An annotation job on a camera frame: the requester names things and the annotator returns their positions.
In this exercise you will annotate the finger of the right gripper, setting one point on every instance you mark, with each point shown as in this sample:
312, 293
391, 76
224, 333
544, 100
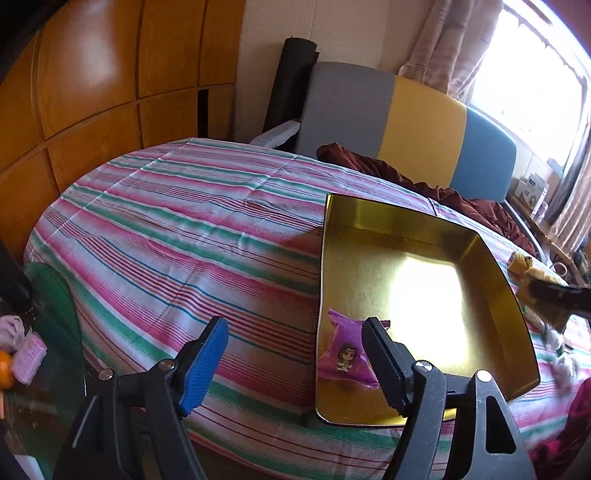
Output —
574, 299

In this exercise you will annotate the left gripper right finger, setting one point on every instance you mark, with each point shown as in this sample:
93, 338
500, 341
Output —
401, 377

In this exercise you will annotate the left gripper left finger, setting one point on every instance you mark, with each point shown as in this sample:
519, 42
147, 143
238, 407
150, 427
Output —
184, 380

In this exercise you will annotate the yellow sponge block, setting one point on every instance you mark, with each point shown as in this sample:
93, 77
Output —
547, 276

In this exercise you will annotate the purple cartoon snack packet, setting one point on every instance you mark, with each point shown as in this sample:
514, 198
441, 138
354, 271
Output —
345, 359

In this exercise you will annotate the white plastic bag ball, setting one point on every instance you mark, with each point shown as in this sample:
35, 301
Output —
564, 367

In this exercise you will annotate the yellow knitted sock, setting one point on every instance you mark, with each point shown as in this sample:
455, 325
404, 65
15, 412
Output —
519, 263

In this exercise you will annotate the white product box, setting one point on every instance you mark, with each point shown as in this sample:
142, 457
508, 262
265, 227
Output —
531, 191

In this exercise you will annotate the striped bed sheet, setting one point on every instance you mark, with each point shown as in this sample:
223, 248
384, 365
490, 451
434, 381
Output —
156, 242

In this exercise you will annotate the green glass side table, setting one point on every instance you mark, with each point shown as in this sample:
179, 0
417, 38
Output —
58, 388

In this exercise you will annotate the pink hair roller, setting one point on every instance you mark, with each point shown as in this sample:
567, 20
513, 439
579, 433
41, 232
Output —
28, 358

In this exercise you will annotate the orange tangerine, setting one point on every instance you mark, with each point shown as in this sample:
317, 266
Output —
7, 378

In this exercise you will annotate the maroon blanket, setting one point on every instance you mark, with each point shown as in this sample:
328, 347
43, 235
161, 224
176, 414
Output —
489, 213

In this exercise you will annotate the grey yellow blue headboard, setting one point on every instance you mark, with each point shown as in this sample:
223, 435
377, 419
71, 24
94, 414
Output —
425, 134

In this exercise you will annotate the black rolled mat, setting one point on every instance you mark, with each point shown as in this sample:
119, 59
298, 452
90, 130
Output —
290, 86

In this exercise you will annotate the pink patterned curtain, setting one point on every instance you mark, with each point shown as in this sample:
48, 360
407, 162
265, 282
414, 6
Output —
452, 44

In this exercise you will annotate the wooden wardrobe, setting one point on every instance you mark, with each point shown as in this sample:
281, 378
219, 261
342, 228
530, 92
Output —
99, 79

